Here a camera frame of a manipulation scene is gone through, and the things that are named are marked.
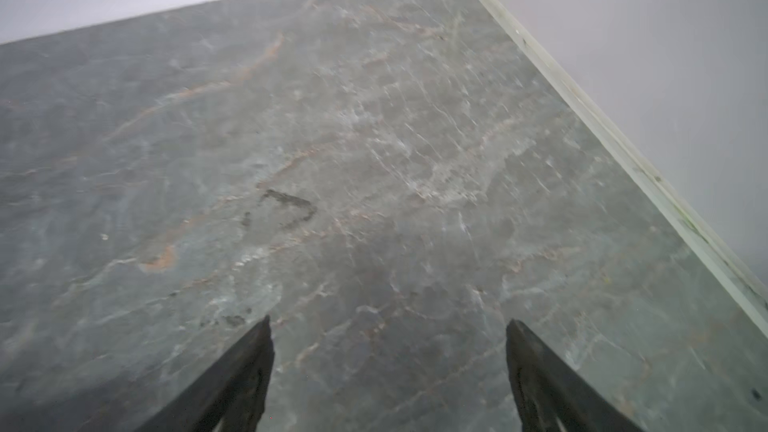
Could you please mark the aluminium frame profile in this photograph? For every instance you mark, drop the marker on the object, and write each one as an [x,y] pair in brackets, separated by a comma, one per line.
[731,273]

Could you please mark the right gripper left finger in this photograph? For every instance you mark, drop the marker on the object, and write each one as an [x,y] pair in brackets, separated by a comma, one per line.
[230,395]

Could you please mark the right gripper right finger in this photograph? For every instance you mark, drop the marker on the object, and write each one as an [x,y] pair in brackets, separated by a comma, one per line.
[550,395]

